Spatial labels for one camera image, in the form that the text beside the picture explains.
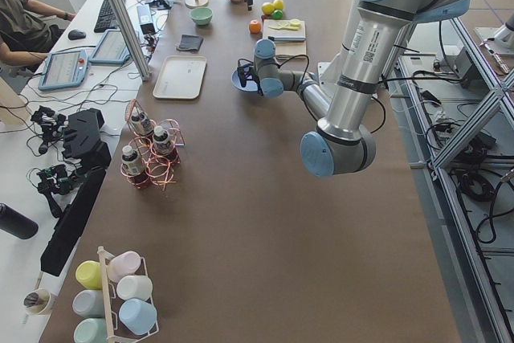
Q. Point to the blue round plate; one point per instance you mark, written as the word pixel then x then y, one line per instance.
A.
pixel 244 81

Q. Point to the orange fruit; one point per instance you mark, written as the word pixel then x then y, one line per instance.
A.
pixel 254 26

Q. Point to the upper whole lemon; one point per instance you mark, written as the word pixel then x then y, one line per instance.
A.
pixel 267 8

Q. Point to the whole lemon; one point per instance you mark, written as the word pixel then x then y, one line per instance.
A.
pixel 278 4
pixel 267 8

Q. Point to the green lime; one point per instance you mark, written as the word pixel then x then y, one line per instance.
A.
pixel 277 14

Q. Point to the lower whole lemon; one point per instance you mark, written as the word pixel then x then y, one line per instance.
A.
pixel 278 4

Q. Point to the upper lemon slice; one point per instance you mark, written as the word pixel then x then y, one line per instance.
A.
pixel 281 23

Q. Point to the steel muddler black tip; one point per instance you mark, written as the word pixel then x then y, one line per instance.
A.
pixel 286 39

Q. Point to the wooden cutting board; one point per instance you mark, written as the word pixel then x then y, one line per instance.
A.
pixel 288 35

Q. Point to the yellow plastic knife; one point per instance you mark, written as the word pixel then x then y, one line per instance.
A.
pixel 272 26

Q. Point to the green bowl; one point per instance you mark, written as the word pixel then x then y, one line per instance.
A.
pixel 201 16

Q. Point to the cream rabbit tray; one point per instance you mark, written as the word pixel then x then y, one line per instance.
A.
pixel 180 77

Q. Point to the grey folded cloth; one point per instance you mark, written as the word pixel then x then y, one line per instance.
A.
pixel 190 43

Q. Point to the front tea bottle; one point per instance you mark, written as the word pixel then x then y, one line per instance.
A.
pixel 164 145

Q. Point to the tea bottle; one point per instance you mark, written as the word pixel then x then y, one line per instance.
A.
pixel 164 145
pixel 142 125
pixel 134 168

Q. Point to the back right tea bottle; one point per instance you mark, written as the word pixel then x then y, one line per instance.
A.
pixel 142 125

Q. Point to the far teach pendant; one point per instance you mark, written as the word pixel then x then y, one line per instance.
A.
pixel 111 49

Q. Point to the teach pendant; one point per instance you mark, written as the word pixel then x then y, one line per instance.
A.
pixel 66 69
pixel 111 49

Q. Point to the black keyboard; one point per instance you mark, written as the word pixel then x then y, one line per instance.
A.
pixel 106 19

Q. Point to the back left tea bottle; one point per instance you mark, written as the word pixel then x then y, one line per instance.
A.
pixel 134 168

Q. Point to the black computer mouse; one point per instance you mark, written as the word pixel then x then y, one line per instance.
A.
pixel 76 34

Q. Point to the near teach pendant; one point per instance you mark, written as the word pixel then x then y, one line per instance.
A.
pixel 66 69

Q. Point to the seated person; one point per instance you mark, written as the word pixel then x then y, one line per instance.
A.
pixel 25 37

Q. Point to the pink cup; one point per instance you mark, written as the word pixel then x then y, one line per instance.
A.
pixel 123 265

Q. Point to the white cup rack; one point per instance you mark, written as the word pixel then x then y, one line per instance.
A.
pixel 116 330

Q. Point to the white cup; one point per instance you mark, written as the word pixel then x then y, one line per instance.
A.
pixel 139 287

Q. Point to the yellow cup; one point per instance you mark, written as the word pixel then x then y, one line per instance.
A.
pixel 88 275

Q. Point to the blue cup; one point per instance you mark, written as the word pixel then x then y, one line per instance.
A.
pixel 138 316

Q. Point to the black water bottle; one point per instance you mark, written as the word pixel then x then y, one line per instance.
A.
pixel 17 224

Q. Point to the grey cup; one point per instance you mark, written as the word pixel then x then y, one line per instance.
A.
pixel 89 304

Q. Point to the mint cup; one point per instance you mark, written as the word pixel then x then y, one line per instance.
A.
pixel 91 330

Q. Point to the paper cup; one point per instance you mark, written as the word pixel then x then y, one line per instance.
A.
pixel 38 302

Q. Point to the copper wire bottle rack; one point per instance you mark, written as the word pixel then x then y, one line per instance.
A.
pixel 159 169

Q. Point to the aluminium frame post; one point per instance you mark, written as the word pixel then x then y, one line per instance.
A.
pixel 130 38

